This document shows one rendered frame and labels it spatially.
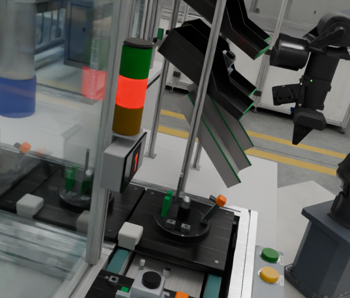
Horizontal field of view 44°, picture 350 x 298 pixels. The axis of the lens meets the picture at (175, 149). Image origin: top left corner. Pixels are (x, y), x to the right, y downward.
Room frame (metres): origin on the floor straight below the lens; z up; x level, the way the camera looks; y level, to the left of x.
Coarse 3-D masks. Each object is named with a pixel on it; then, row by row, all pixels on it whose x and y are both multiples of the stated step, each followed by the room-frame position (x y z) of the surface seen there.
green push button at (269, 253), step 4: (264, 248) 0.83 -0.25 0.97; (268, 248) 0.83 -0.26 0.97; (264, 252) 0.81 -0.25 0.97; (268, 252) 0.81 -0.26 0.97; (272, 252) 0.82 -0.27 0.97; (276, 252) 0.82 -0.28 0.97; (264, 256) 0.80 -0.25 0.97; (268, 256) 0.80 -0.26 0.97; (272, 256) 0.80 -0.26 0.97; (276, 256) 0.81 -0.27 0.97; (268, 260) 0.80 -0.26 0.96; (272, 260) 0.80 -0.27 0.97; (276, 260) 0.80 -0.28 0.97
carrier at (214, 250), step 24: (168, 192) 0.88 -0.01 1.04; (144, 216) 0.86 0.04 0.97; (168, 216) 0.85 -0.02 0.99; (192, 216) 0.87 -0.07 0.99; (216, 216) 0.92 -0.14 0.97; (120, 240) 0.76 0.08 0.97; (144, 240) 0.77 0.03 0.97; (168, 240) 0.79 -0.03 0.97; (192, 240) 0.80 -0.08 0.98; (216, 240) 0.82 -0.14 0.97; (192, 264) 0.73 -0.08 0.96; (216, 264) 0.74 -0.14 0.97
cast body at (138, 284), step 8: (144, 272) 0.54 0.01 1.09; (152, 272) 0.53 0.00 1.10; (136, 280) 0.52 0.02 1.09; (144, 280) 0.51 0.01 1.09; (152, 280) 0.52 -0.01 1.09; (160, 280) 0.52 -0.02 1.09; (136, 288) 0.51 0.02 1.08; (144, 288) 0.51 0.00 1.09; (152, 288) 0.51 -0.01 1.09; (160, 288) 0.51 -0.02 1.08; (120, 296) 0.52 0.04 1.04; (128, 296) 0.51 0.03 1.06; (136, 296) 0.50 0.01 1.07; (144, 296) 0.50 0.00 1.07; (152, 296) 0.50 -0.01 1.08; (160, 296) 0.51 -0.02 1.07
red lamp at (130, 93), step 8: (120, 80) 0.67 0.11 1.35; (128, 80) 0.66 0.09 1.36; (136, 80) 0.67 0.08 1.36; (144, 80) 0.67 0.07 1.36; (120, 88) 0.67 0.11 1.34; (128, 88) 0.66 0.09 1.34; (136, 88) 0.67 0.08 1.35; (144, 88) 0.68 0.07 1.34; (120, 96) 0.67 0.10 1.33; (128, 96) 0.66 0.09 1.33; (136, 96) 0.67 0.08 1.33; (144, 96) 0.68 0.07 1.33; (120, 104) 0.67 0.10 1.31; (128, 104) 0.66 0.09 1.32; (136, 104) 0.67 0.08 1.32
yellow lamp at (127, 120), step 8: (120, 112) 0.67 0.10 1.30; (128, 112) 0.66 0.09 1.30; (136, 112) 0.67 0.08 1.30; (120, 120) 0.66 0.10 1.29; (128, 120) 0.66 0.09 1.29; (136, 120) 0.67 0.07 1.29; (112, 128) 0.67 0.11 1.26; (120, 128) 0.66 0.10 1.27; (128, 128) 0.66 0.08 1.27; (136, 128) 0.67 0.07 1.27
